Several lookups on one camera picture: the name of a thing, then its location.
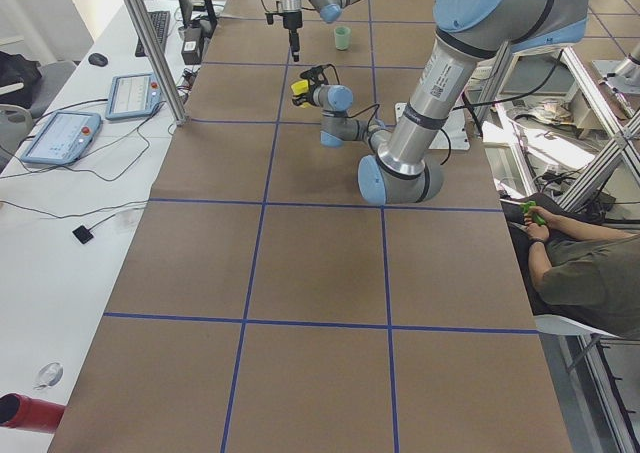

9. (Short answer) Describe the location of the green handheld object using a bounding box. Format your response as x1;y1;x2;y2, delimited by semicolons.
519;200;547;226

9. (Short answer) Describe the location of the blue teach pendant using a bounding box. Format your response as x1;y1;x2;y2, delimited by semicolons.
105;73;162;121
20;111;102;166

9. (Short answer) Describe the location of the small black square device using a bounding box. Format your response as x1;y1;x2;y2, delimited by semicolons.
72;225;94;245

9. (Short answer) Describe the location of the green plastic cup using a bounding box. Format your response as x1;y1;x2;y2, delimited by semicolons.
333;26;351;51

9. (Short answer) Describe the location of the black computer mouse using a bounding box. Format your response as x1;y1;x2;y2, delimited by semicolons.
88;53;109;67

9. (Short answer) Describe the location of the near blue teach pendant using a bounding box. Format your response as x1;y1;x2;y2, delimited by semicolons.
20;111;102;166

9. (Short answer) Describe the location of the black power adapter box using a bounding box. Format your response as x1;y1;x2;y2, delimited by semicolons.
181;20;204;66

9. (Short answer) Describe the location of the red cylinder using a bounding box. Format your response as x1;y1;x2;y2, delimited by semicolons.
1;393;65;433

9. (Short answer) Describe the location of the far blue teach pendant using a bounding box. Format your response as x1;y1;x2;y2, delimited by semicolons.
105;73;162;121

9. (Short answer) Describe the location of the yellow plastic cup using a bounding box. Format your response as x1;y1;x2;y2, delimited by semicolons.
290;79;309;96

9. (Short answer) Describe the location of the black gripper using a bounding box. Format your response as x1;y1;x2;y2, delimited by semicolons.
298;65;326;107
282;9;302;63

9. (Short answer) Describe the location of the seated person in green shirt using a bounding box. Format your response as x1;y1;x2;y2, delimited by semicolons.
501;194;639;340

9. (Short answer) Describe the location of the black keyboard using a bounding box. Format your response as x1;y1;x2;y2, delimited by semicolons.
134;10;171;57

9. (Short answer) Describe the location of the aluminium frame post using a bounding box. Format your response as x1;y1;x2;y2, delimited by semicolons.
123;0;187;127

